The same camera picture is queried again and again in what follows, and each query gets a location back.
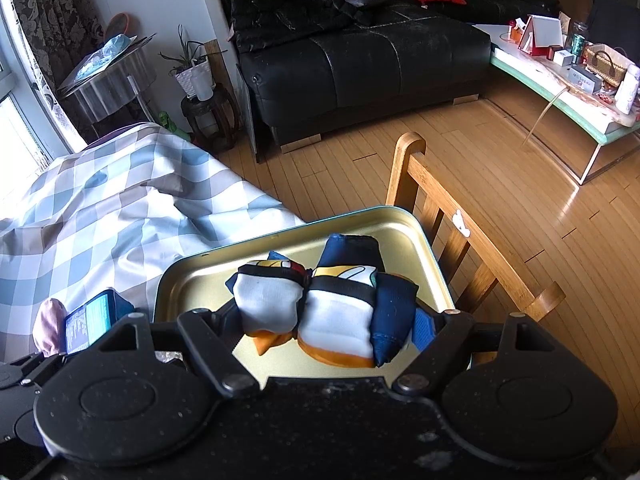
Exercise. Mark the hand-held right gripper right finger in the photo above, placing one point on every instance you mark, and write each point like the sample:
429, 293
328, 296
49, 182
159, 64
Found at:
426, 330

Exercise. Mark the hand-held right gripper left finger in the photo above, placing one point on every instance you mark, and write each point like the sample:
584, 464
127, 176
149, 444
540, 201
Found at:
227, 317

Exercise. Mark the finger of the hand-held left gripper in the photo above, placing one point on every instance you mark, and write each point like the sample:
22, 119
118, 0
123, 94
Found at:
22, 371

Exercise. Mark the navy blue beanbag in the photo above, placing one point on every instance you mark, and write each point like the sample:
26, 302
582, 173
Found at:
392, 320

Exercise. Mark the small white orange beanbag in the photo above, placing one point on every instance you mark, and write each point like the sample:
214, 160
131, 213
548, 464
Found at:
265, 300

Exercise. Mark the gold metal tin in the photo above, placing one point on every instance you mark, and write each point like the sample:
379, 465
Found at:
200, 280

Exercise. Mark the small pink pouch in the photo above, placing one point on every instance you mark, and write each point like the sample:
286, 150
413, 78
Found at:
47, 327

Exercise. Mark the blue tissue pack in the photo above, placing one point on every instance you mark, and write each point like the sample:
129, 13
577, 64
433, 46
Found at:
92, 320

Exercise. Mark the checkered blanket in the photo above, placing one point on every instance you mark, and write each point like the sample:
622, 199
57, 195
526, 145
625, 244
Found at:
125, 200

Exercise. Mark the wooden chair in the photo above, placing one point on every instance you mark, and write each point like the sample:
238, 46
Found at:
407, 170

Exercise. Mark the dark wooden stool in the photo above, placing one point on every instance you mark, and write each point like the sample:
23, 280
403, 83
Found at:
210, 120

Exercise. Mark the green toy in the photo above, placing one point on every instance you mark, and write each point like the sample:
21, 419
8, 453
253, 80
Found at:
167, 121

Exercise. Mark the grey flat panel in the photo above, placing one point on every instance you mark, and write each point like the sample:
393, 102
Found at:
245, 110

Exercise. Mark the window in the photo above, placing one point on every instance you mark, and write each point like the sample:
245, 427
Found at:
15, 135

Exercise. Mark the potted plant in white pot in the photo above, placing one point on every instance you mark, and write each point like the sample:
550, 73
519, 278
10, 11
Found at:
192, 77

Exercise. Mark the round metal side table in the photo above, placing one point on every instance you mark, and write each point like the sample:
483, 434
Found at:
115, 80

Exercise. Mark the black leather sofa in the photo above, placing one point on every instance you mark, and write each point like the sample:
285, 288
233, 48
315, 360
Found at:
360, 70

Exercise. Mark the green-edged coffee table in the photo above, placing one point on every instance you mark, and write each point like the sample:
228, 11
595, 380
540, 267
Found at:
580, 110

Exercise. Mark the light blue plastic bag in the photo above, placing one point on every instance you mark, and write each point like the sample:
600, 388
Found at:
112, 46

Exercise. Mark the small white box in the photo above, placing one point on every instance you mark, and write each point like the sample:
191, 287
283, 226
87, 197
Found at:
562, 57

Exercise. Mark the brown round bowl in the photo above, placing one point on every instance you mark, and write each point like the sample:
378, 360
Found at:
117, 25

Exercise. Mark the wicker basket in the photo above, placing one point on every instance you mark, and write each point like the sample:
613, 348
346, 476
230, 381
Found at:
607, 67

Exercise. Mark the green can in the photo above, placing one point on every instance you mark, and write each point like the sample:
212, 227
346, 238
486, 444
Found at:
577, 47

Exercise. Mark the white triangular desk calendar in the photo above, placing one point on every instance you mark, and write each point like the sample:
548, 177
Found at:
547, 30

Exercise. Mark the patterned curtain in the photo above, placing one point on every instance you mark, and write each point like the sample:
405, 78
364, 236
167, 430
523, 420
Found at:
55, 10

